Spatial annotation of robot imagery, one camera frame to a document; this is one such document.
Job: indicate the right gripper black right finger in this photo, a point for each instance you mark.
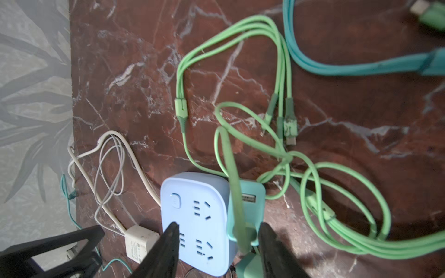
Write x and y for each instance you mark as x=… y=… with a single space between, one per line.
x=277 y=260

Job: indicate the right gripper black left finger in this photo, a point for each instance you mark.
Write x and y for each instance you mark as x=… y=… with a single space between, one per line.
x=162 y=259

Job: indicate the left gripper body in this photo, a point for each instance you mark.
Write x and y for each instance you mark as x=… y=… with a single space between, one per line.
x=70 y=255

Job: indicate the white charger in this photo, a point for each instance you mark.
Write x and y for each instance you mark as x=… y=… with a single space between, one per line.
x=138 y=242

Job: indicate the blue power strip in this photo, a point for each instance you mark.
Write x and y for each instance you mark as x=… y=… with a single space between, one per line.
x=198 y=203

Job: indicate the green charger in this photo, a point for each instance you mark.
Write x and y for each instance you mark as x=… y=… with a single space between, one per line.
x=253 y=200

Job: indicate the white cord blue strip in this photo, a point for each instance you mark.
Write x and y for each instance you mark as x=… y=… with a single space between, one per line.
x=113 y=153

